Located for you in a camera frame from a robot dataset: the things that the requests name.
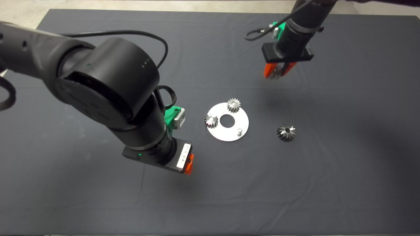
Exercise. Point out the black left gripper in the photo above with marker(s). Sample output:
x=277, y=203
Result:
x=164, y=157

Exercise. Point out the round metal plate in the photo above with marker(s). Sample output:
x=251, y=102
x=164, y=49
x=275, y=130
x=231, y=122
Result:
x=229, y=134

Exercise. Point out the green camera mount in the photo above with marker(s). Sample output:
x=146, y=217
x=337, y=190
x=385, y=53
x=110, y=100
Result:
x=170, y=114
x=277, y=25

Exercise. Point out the dark grey table cloth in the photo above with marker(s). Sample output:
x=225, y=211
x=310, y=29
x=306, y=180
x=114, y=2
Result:
x=295, y=196

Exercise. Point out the small steel spur gear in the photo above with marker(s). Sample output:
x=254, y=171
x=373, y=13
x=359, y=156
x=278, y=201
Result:
x=234, y=105
x=277, y=73
x=211, y=121

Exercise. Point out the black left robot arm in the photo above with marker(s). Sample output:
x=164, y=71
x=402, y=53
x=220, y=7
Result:
x=108, y=75

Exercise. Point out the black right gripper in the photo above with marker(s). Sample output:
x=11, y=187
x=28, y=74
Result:
x=292, y=49

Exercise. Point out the large steel spur gear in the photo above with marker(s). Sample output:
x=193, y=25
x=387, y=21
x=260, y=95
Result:
x=286, y=132

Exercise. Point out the silver left camera box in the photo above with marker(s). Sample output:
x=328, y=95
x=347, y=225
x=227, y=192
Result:
x=179, y=118

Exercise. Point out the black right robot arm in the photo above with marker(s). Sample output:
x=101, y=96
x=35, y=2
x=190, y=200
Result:
x=308, y=13

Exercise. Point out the silver right camera box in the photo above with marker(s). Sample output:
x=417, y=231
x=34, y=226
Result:
x=276, y=32

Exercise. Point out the silver camera box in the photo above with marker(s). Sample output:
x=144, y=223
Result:
x=276, y=32
x=179, y=118

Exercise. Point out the green left camera mount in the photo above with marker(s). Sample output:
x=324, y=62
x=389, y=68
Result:
x=170, y=114

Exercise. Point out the green right camera mount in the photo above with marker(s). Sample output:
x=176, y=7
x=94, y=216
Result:
x=277, y=25

